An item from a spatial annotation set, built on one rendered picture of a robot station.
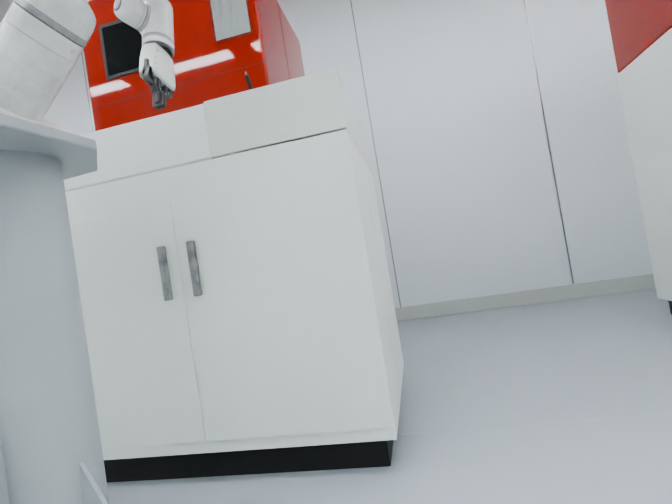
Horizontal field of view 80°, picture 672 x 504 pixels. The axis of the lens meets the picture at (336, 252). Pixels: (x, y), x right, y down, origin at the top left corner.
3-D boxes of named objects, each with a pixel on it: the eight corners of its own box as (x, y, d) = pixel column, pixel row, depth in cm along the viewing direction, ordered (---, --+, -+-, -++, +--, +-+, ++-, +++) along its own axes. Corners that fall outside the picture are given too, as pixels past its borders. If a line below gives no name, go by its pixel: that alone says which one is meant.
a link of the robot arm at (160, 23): (148, 25, 107) (180, 43, 114) (148, -15, 110) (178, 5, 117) (132, 41, 112) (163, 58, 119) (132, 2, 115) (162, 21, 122)
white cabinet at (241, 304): (183, 407, 172) (155, 219, 174) (407, 385, 154) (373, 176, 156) (49, 497, 109) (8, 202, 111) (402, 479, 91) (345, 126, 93)
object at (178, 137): (61, 201, 121) (54, 156, 121) (228, 165, 110) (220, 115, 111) (32, 197, 112) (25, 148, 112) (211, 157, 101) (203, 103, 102)
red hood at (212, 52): (189, 169, 248) (175, 74, 249) (315, 141, 232) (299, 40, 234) (93, 135, 174) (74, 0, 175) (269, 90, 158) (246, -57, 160)
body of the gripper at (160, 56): (158, 64, 118) (159, 98, 116) (133, 40, 109) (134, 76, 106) (180, 58, 117) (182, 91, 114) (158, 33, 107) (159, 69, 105)
